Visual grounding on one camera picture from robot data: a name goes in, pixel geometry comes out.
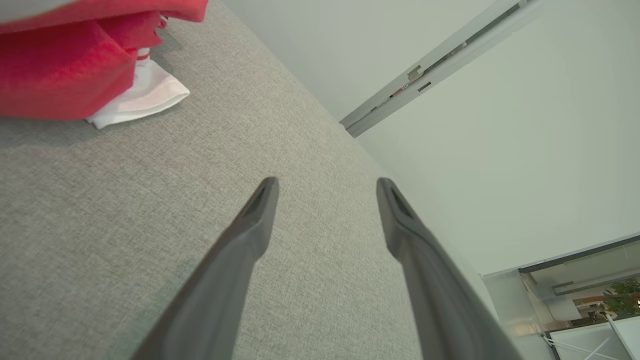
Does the dark framed glass door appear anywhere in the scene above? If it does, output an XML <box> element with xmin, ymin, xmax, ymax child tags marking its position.
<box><xmin>482</xmin><ymin>232</ymin><xmax>640</xmax><ymax>341</ymax></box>

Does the green potted plant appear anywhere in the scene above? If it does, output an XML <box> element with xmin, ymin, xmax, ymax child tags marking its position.
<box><xmin>587</xmin><ymin>280</ymin><xmax>640</xmax><ymax>321</ymax></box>

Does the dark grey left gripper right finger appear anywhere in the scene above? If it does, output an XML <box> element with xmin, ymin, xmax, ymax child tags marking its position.
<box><xmin>376</xmin><ymin>177</ymin><xmax>523</xmax><ymax>360</ymax></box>

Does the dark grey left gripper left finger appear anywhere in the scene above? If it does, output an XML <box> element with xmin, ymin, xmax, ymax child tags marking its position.
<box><xmin>131</xmin><ymin>176</ymin><xmax>279</xmax><ymax>360</ymax></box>

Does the red and white garment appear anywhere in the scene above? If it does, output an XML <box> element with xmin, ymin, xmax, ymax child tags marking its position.
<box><xmin>0</xmin><ymin>0</ymin><xmax>209</xmax><ymax>130</ymax></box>

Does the grey wall partition rail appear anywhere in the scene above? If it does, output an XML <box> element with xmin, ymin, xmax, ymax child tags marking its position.
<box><xmin>340</xmin><ymin>0</ymin><xmax>546</xmax><ymax>138</ymax></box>

